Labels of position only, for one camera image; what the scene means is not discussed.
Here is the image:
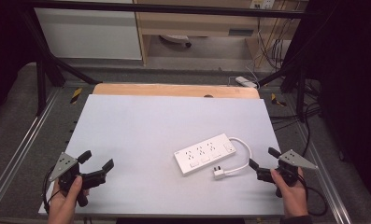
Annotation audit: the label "white wall socket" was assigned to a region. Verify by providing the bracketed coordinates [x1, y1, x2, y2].
[249, 0, 277, 10]

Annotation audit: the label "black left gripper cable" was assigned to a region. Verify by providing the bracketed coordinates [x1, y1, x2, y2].
[41, 165, 64, 215]

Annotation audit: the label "bundle of hanging cables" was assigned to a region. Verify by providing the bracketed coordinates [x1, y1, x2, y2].
[253, 8, 294, 71]

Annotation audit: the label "person's right hand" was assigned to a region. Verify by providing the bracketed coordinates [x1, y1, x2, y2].
[270, 167, 309, 219]

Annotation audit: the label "yellow black floor tape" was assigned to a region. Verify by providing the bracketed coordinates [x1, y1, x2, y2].
[270, 92, 288, 108]
[69, 87, 83, 105]

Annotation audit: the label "white table mat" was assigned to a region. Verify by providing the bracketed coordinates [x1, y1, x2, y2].
[37, 94, 286, 217]

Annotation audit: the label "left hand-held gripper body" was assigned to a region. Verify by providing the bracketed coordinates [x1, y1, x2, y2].
[48, 151, 107, 208]

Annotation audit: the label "white floor power strip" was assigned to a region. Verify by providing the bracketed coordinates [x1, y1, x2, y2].
[235, 76, 259, 90]

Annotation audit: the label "black curtain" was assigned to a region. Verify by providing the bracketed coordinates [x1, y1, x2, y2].
[0, 0, 37, 129]
[304, 0, 371, 214]

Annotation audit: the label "black floor cables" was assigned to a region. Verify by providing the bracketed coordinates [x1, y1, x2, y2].
[269, 78, 324, 158]

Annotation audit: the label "person's left hand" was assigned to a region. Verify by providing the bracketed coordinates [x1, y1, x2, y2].
[47, 175, 91, 224]

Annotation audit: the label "white plug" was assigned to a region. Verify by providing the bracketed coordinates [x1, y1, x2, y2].
[213, 165, 227, 181]

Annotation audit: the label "black metal frame bar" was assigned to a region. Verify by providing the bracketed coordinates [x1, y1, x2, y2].
[20, 0, 310, 21]

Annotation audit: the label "white cabinet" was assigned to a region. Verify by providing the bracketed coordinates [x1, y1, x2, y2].
[34, 0, 143, 61]

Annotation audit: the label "aluminium rail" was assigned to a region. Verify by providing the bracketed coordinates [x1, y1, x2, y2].
[293, 119, 353, 224]
[0, 87, 63, 213]

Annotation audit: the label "white power strip cable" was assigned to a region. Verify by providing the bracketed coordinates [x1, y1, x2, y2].
[223, 136, 253, 175]

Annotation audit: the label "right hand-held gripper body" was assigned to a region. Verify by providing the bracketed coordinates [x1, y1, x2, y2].
[255, 148, 319, 189]

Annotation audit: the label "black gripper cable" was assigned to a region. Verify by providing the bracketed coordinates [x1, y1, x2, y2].
[297, 173, 329, 217]
[41, 165, 64, 215]

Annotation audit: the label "wooden desk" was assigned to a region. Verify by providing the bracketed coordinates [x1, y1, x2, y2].
[132, 0, 309, 67]

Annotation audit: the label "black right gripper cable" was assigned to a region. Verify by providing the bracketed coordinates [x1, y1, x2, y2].
[297, 173, 329, 217]

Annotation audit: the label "black metal stand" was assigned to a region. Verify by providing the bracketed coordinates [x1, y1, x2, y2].
[258, 12, 310, 123]
[20, 6, 104, 117]

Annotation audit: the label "wooden table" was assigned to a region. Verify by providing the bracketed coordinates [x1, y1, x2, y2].
[92, 82, 261, 100]

